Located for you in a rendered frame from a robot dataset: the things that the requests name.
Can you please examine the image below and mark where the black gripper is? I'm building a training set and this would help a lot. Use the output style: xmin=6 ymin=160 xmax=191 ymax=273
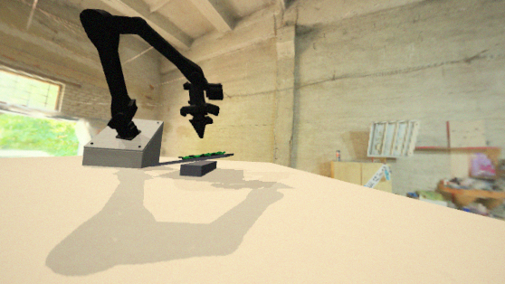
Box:
xmin=180 ymin=97 xmax=213 ymax=138

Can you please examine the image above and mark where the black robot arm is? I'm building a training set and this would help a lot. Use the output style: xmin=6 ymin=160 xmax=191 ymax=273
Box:
xmin=80 ymin=8 xmax=224 ymax=140

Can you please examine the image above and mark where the light grey switch panel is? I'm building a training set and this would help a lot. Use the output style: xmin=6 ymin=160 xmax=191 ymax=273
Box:
xmin=151 ymin=151 xmax=234 ymax=177

